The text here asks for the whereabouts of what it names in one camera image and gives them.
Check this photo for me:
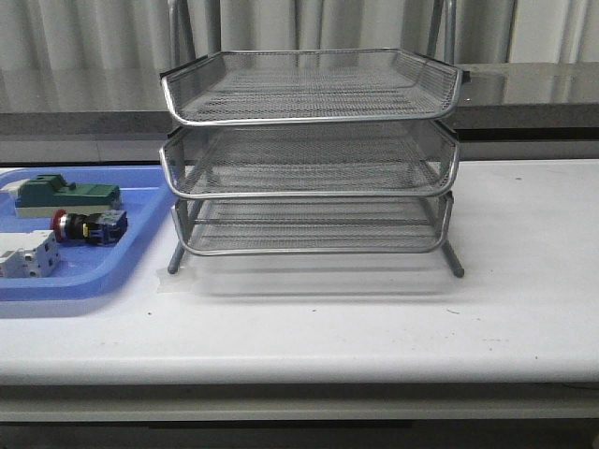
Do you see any silver mesh bottom tray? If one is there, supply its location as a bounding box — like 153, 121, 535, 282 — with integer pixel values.
172, 194, 454, 256

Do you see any green electrical switch block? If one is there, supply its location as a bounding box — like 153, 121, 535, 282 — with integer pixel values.
15, 174, 122, 218

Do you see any white circuit breaker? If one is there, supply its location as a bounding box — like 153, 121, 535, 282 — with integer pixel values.
1, 230, 61, 279

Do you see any grey metal rack frame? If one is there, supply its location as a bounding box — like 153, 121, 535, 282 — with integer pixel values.
166, 0, 466, 278

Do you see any silver mesh tray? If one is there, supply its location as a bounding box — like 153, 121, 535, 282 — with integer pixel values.
160, 48, 464, 127
159, 121, 460, 199
172, 194, 454, 256

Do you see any blue plastic tray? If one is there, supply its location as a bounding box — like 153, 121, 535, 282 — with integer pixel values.
1, 166, 174, 318

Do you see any red emergency stop button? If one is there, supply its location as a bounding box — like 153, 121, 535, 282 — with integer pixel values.
51, 210, 128, 246

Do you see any silver mesh top tray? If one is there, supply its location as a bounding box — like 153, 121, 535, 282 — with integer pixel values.
160, 48, 464, 127

